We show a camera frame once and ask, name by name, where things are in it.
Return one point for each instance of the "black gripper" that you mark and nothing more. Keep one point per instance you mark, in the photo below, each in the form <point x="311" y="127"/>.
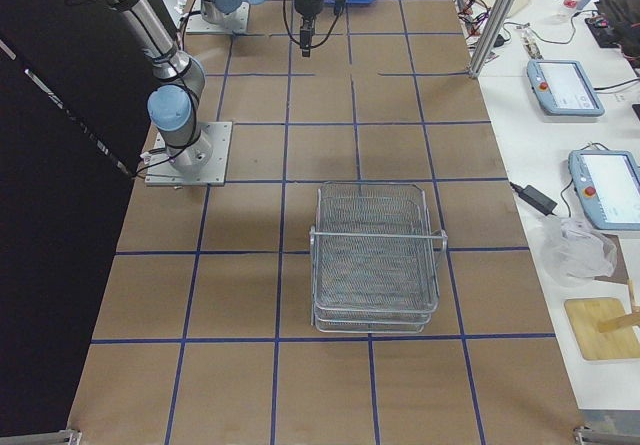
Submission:
<point x="306" y="3"/>

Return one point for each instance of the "teach pendant far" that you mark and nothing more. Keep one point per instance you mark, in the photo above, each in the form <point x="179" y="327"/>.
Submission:
<point x="562" y="88"/>

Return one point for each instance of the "teach pendant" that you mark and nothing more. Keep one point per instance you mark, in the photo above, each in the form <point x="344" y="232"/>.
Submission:
<point x="607" y="186"/>
<point x="562" y="88"/>

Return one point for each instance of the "black power adapter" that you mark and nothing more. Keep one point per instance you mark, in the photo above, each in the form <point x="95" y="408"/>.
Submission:
<point x="535" y="198"/>

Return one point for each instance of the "teach pendant near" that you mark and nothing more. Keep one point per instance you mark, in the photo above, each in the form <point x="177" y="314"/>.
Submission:
<point x="607" y="186"/>

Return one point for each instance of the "clear plastic bag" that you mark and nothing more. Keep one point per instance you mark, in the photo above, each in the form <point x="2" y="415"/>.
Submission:
<point x="573" y="248"/>

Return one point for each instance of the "wooden board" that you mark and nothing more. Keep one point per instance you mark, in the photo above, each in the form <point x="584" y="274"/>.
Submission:
<point x="602" y="328"/>

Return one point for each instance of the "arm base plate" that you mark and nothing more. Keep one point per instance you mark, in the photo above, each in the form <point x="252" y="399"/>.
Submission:
<point x="215" y="22"/>
<point x="203" y="163"/>

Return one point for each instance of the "wire mesh shelf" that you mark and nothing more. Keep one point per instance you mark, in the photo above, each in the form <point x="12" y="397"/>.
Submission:
<point x="373" y="259"/>

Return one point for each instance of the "aluminium frame post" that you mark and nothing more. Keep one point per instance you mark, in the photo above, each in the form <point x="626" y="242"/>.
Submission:
<point x="485" y="44"/>

